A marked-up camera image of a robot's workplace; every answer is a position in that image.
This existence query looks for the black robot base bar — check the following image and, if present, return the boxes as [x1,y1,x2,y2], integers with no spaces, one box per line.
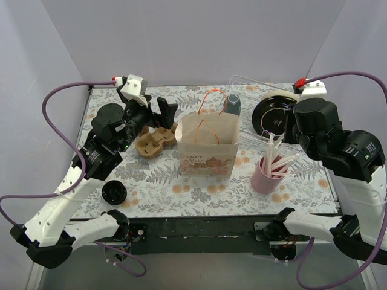
[129,215,274,255]

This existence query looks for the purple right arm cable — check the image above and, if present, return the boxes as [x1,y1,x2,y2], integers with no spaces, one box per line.
[296,71,387,289]

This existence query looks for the floral paper table mat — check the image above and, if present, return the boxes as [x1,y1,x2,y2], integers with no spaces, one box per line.
[65,83,338,218]

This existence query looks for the dark teal ceramic cup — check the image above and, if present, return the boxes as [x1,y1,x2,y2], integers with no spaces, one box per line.
[224,94,241,116]

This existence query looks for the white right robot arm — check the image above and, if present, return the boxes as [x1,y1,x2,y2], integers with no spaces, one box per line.
[260,98,386,265]

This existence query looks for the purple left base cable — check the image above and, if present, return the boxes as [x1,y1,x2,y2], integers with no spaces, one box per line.
[93,241,148,277]

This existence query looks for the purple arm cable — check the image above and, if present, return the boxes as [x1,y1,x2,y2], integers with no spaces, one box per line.
[0,80,117,226]
[296,71,387,289]

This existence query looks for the stack of black cup lids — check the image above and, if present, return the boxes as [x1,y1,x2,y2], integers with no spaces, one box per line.
[102,180,127,205]

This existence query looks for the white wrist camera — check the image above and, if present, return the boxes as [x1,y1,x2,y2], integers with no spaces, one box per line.
[293,78,327,103]
[112,74,149,108]

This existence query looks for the white wire dish rack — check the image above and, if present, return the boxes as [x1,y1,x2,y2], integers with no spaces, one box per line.
[215,75,295,152]

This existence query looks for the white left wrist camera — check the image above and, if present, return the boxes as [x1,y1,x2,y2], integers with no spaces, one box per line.
[112,74,149,108]

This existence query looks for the cream ceramic plate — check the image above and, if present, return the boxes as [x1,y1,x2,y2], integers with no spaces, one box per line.
[259,89,299,106]

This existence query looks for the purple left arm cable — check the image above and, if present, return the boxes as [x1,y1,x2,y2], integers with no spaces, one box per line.
[0,80,117,226]

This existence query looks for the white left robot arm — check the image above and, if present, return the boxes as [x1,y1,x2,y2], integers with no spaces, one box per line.
[10,95,178,269]

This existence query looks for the pink straw holder cup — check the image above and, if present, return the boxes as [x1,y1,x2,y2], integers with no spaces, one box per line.
[250,158,284,195]

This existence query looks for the printed kraft paper bag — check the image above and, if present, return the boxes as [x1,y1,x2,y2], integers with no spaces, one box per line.
[175,98,240,178]

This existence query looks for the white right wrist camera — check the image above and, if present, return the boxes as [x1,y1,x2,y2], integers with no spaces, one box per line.
[293,78,327,103]

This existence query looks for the stacked brown pulp cup carriers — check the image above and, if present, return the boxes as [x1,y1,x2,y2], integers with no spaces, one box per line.
[135,122,178,160]

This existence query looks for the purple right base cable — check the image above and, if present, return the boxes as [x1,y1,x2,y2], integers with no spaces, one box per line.
[273,238,315,262]

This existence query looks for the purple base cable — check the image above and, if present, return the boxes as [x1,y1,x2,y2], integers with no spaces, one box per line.
[273,238,315,262]
[93,241,148,277]

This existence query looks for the black plate gold ring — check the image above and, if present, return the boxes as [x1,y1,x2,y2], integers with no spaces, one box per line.
[251,95,299,140]

